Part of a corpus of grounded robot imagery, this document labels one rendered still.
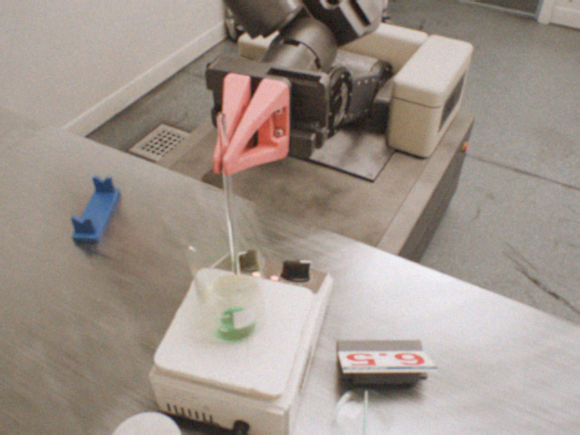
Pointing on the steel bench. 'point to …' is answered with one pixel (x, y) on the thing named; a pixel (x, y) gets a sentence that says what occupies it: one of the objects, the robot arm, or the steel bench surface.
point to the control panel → (294, 282)
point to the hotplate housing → (217, 409)
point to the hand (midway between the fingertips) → (225, 160)
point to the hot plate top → (185, 331)
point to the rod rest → (96, 211)
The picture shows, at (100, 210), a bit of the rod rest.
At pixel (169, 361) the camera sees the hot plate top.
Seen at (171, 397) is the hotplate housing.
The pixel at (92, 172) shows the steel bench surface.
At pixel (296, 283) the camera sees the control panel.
